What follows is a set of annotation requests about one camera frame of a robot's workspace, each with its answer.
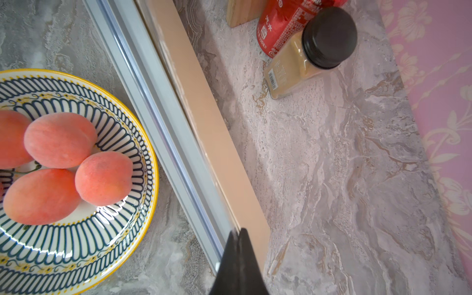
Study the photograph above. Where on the patterned plate with peaches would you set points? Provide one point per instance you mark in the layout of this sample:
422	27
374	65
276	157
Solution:
75	254

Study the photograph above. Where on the red soda can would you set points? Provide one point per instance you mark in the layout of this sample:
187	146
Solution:
283	18

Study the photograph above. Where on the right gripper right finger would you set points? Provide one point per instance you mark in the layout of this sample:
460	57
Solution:
250	278

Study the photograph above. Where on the wooden two-tier shelf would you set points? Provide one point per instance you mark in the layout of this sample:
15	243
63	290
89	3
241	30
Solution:
243	11

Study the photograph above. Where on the peach fruit pile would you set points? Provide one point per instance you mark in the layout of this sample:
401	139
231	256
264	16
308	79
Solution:
62	143

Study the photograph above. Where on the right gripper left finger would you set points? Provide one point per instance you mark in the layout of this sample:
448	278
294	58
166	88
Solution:
227	278

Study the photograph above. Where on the small brown spice jar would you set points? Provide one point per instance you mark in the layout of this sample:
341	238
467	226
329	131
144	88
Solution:
324	43

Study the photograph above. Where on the beige plastic wrap dispenser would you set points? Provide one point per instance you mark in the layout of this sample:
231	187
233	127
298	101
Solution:
161	74

